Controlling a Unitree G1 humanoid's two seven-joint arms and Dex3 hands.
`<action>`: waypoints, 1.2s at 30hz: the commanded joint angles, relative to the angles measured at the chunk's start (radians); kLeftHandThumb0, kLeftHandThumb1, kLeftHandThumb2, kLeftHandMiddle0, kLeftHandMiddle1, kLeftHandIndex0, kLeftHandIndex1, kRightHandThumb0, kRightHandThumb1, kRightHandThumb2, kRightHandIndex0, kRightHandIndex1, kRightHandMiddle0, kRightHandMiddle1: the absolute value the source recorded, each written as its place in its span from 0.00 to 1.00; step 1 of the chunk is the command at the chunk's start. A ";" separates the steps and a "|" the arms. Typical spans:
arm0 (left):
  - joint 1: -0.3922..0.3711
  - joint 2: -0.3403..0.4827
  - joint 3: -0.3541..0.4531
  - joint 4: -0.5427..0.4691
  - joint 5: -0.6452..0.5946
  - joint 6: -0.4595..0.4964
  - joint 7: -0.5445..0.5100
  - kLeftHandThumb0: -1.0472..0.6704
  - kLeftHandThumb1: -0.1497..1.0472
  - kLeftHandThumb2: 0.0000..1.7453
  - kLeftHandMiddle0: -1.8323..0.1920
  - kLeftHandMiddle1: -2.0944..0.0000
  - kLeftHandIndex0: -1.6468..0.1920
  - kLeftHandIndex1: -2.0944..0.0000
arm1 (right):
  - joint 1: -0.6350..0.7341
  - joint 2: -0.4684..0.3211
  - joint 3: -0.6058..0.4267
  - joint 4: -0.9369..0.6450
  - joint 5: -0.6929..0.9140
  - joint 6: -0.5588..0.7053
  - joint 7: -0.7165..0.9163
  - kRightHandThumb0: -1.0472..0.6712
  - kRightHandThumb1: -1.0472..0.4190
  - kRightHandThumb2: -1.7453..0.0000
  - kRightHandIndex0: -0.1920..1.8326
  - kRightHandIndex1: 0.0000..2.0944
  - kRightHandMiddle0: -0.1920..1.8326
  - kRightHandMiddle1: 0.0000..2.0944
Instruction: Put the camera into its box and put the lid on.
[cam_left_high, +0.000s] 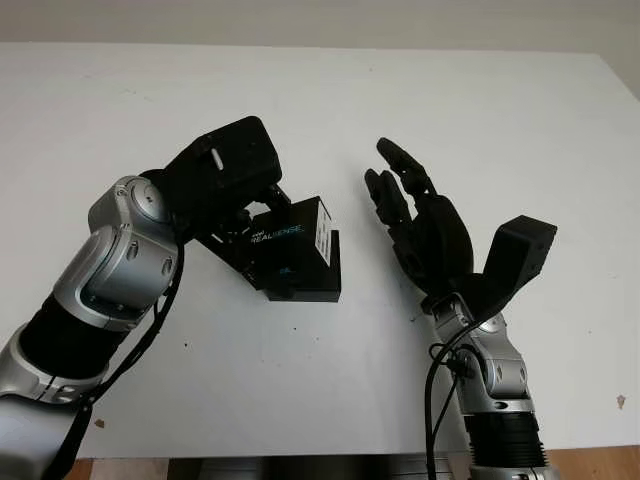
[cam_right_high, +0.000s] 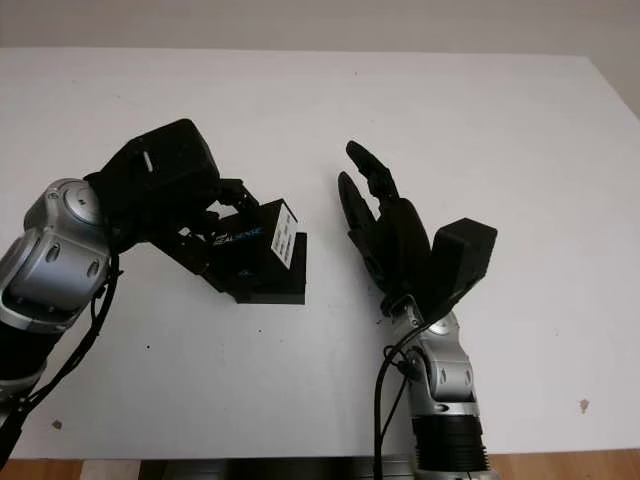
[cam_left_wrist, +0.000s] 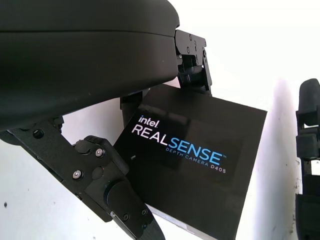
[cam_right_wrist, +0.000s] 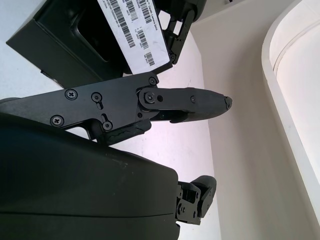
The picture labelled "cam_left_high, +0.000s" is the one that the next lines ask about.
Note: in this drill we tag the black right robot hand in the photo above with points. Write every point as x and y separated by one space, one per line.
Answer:
435 240

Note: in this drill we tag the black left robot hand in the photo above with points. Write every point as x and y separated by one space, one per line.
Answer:
230 235

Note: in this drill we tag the black RealSense box lid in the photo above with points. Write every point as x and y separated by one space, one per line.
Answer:
295 250

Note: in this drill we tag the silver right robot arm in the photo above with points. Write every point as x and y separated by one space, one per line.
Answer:
500 370

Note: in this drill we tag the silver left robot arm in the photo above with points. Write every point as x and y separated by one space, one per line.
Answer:
115 260

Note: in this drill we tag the dark robot torso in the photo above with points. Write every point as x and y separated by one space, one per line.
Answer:
300 470

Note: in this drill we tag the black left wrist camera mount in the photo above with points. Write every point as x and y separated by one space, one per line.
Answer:
240 155

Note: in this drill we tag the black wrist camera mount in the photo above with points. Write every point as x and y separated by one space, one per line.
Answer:
520 250
240 155

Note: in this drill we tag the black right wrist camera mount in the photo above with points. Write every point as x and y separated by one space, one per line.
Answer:
520 250

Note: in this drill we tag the black camera box base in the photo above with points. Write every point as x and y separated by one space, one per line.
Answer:
310 295

